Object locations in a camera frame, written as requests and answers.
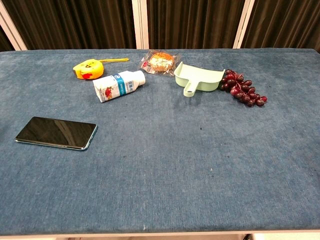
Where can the black smartphone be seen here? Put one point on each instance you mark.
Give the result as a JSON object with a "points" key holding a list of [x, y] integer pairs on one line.
{"points": [[55, 132]]}

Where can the blue table cloth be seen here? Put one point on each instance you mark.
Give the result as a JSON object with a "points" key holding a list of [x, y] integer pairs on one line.
{"points": [[160, 160]]}

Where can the white yogurt drink bottle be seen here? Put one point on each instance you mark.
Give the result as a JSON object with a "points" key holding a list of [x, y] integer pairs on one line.
{"points": [[117, 85]]}

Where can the light green plastic dustpan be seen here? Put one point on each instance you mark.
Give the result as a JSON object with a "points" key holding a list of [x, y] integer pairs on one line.
{"points": [[197, 78]]}

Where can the wrapped bread bun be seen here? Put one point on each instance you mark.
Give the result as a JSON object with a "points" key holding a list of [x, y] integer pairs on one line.
{"points": [[161, 62]]}

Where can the dark red grape bunch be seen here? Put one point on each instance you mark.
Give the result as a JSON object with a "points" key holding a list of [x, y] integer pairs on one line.
{"points": [[242, 90]]}

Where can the yellow tape measure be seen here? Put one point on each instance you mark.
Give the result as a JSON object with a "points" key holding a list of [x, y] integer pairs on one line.
{"points": [[87, 69]]}

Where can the dark pleated curtain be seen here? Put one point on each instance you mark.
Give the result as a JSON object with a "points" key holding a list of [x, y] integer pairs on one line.
{"points": [[75, 22]]}

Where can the white frame post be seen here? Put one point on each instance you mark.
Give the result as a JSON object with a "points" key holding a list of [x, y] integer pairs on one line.
{"points": [[140, 23], [12, 27], [243, 23]]}

